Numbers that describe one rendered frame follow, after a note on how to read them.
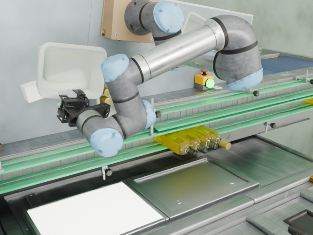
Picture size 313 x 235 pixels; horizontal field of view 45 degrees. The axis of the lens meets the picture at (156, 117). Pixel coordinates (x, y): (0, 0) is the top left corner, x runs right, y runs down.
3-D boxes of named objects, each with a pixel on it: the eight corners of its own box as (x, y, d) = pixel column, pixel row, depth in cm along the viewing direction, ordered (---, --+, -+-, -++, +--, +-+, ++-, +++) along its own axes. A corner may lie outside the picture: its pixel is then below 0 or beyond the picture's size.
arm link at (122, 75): (259, 0, 108) (107, 68, 92) (265, 37, 113) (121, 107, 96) (233, 0, 118) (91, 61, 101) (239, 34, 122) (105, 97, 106)
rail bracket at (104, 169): (91, 173, 166) (105, 186, 156) (91, 159, 164) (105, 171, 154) (100, 170, 168) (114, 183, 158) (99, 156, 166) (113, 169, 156)
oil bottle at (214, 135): (184, 133, 190) (213, 148, 173) (184, 122, 188) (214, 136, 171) (193, 131, 193) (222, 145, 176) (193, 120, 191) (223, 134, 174)
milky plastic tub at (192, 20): (197, 58, 199) (208, 60, 192) (166, 42, 185) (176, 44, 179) (209, 26, 198) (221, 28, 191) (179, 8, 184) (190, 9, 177)
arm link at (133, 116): (149, 90, 101) (113, 108, 97) (161, 127, 106) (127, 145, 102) (137, 85, 108) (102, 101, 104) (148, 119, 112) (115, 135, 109)
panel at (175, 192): (22, 216, 142) (53, 271, 116) (21, 209, 141) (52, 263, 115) (207, 159, 189) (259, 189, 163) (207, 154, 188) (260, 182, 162)
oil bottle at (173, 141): (154, 141, 180) (182, 157, 164) (154, 129, 179) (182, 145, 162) (164, 138, 183) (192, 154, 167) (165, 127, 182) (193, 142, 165)
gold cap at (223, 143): (218, 140, 170) (225, 143, 166) (224, 138, 172) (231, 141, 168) (218, 147, 171) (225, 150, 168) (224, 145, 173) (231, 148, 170)
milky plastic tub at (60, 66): (32, 38, 121) (41, 41, 114) (97, 44, 134) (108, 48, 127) (29, 92, 125) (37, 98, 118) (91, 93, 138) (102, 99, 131)
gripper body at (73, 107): (57, 93, 114) (72, 109, 105) (85, 92, 119) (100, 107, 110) (55, 116, 117) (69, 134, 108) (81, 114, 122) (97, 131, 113)
